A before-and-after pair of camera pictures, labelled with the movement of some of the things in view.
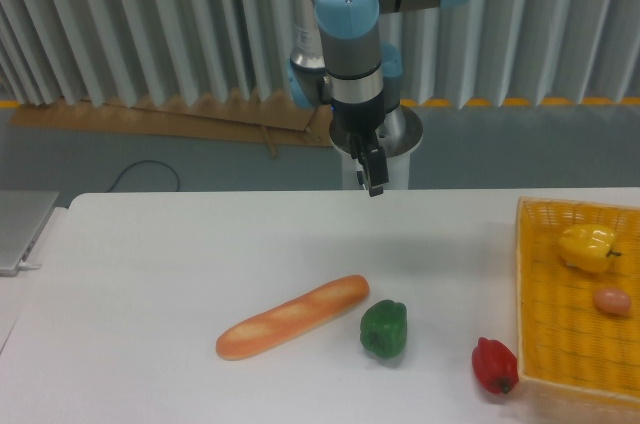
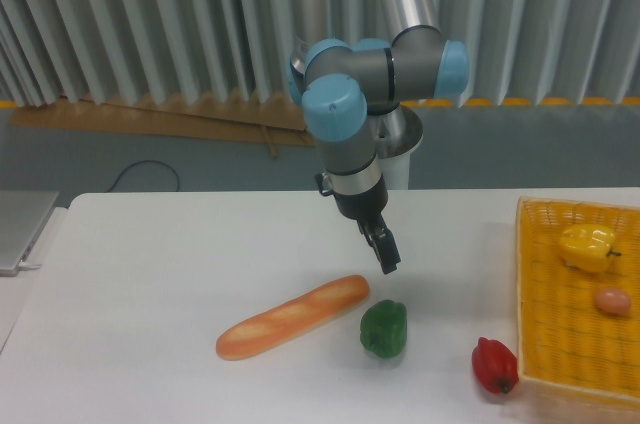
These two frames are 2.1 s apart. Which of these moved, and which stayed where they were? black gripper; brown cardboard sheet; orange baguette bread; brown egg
Moved: black gripper
Stayed: orange baguette bread; brown egg; brown cardboard sheet
